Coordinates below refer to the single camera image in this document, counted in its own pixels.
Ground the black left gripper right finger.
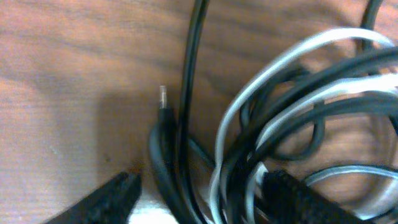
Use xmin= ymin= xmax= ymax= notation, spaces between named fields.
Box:
xmin=262 ymin=170 xmax=365 ymax=224

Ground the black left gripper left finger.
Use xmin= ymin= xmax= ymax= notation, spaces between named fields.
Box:
xmin=46 ymin=172 xmax=142 ymax=224

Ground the black USB cable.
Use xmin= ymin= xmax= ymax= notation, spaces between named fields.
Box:
xmin=148 ymin=0 xmax=398 ymax=224

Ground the white USB cable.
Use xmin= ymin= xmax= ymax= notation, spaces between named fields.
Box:
xmin=208 ymin=27 xmax=398 ymax=224

